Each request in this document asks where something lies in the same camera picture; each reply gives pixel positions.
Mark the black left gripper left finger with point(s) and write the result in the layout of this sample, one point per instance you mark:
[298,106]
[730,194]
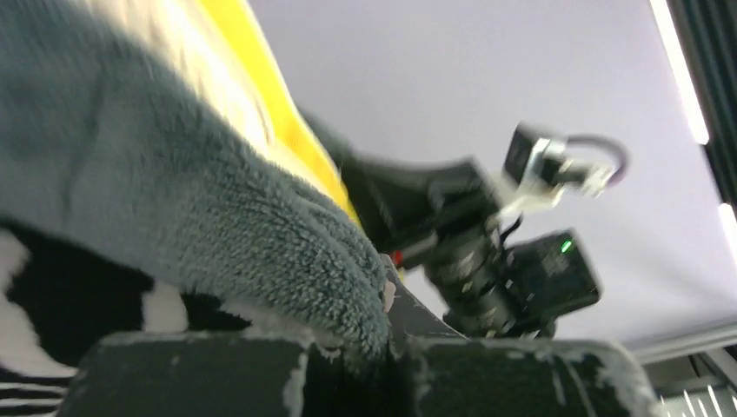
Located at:
[200,374]

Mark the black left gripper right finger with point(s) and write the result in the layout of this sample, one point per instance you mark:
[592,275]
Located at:
[438,372]

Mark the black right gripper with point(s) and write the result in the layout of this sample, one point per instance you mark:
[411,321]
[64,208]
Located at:
[433,216]

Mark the zebra striped pillowcase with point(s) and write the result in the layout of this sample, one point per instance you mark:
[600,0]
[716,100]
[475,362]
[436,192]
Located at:
[128,203]

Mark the white pillow with yellow edge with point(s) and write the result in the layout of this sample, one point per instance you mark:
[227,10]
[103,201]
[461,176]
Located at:
[218,48]

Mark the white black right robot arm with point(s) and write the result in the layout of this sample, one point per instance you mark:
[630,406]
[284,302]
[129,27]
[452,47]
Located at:
[522,291]

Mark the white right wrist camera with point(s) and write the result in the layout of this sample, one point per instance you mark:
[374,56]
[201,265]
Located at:
[537,169]

